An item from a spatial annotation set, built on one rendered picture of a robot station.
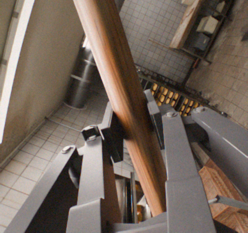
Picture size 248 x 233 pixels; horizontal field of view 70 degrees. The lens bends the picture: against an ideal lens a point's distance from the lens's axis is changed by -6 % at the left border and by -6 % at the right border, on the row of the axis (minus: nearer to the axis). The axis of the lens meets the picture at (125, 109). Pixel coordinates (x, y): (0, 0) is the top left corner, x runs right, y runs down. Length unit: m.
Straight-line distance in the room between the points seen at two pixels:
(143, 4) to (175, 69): 1.86
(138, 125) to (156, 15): 5.09
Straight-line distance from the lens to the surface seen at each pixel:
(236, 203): 1.70
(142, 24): 5.16
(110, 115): 0.15
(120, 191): 1.97
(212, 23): 4.89
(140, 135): 0.16
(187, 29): 4.49
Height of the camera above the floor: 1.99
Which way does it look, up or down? 8 degrees down
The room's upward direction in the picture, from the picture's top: 68 degrees counter-clockwise
